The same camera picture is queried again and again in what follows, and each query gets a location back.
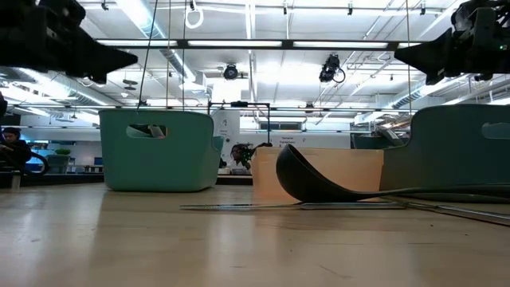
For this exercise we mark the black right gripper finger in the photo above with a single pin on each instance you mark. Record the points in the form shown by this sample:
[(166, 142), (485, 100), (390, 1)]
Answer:
[(438, 56)]

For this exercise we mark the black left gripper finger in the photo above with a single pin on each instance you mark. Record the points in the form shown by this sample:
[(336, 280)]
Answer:
[(95, 56)]

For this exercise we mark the green potted plant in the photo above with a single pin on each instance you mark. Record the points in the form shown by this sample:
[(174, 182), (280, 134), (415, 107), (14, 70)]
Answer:
[(62, 152)]

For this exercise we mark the blue-grey plastic bin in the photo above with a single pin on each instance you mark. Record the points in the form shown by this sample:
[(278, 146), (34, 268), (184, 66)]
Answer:
[(446, 159)]

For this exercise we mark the person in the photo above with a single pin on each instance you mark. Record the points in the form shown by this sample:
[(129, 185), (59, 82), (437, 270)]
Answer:
[(16, 153)]

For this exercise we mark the teal plastic bin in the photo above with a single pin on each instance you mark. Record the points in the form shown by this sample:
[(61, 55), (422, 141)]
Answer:
[(159, 167)]

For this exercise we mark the orange translucent plastic bin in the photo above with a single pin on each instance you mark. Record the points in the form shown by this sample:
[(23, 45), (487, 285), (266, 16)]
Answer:
[(338, 167)]

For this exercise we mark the small black ladle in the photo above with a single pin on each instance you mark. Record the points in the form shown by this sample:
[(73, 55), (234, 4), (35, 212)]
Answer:
[(303, 183)]

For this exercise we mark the silver ventilation duct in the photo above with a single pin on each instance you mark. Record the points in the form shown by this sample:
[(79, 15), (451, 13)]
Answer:
[(167, 52)]

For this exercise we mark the black ceiling-mounted camera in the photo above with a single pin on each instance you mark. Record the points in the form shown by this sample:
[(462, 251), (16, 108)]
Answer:
[(230, 72), (330, 68)]

